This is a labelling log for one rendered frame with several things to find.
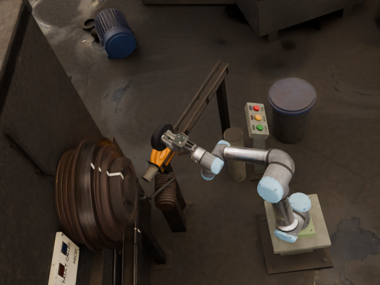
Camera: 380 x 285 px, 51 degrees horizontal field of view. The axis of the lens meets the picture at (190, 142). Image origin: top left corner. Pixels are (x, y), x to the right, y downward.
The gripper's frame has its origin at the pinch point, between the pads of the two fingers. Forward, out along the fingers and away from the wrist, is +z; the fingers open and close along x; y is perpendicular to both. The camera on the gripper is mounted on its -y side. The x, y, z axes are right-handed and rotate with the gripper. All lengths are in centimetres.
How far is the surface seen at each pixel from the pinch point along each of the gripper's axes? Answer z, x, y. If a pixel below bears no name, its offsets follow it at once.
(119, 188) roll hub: -10, 44, 36
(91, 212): -8, 57, 39
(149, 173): -1.2, 14.1, -23.5
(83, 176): 2, 49, 42
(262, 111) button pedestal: -35, -59, -25
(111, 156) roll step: 1.6, 34.1, 33.2
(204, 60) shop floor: 41, -130, -107
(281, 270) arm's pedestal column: -94, 7, -68
